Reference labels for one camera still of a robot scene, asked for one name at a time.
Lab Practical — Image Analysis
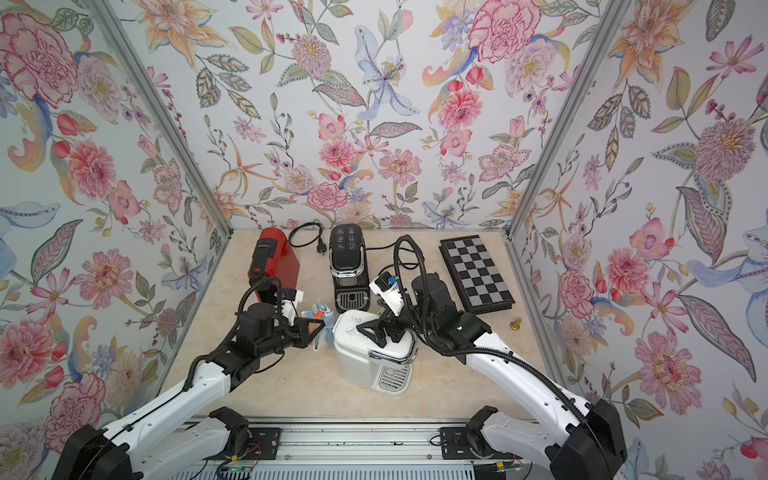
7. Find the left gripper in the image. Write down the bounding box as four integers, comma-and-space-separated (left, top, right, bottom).
256, 317, 328, 358

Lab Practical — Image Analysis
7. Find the blue striped cloth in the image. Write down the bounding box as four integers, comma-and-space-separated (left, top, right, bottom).
301, 300, 337, 351

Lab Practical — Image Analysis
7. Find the white coffee machine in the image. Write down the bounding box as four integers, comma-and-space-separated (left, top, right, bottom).
333, 310, 418, 397

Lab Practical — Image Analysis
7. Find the black coffee machine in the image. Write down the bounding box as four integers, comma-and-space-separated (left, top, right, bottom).
329, 224, 371, 313

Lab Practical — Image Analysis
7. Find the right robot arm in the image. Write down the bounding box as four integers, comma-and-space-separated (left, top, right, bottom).
357, 235, 628, 479

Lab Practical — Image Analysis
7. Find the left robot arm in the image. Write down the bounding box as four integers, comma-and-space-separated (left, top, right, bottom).
53, 285, 325, 479

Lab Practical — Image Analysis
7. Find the red coffee machine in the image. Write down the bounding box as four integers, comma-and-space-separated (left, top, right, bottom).
248, 227, 300, 289

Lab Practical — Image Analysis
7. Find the black white chessboard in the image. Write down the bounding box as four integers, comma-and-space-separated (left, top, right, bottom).
439, 235, 515, 315

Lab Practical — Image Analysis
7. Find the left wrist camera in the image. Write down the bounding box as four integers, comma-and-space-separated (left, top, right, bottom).
281, 288, 304, 326

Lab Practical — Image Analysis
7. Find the black power cable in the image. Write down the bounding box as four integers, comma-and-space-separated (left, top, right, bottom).
364, 236, 421, 271

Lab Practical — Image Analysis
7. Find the red machine black cable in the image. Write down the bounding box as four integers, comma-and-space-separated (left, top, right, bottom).
288, 221, 329, 256

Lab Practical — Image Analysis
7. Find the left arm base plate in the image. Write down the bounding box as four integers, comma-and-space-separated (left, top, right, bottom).
209, 427, 282, 462

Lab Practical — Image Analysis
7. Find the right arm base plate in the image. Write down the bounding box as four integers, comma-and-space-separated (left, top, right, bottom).
437, 426, 520, 461

